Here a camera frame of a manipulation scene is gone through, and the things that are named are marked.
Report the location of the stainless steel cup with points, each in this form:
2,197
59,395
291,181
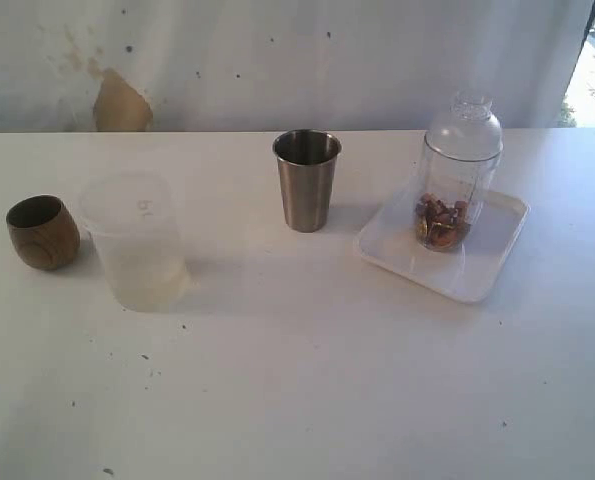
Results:
306,161

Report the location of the clear plastic cup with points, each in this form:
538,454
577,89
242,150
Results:
452,180

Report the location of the translucent white plastic cup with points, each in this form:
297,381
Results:
130,218

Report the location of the clear dome lid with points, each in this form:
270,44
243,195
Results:
468,130

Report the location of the brown wooden cup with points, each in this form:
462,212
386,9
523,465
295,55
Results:
43,232

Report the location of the brown wooden cubes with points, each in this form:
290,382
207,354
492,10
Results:
435,210

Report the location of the white square plastic tray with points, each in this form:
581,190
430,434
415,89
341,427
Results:
466,274

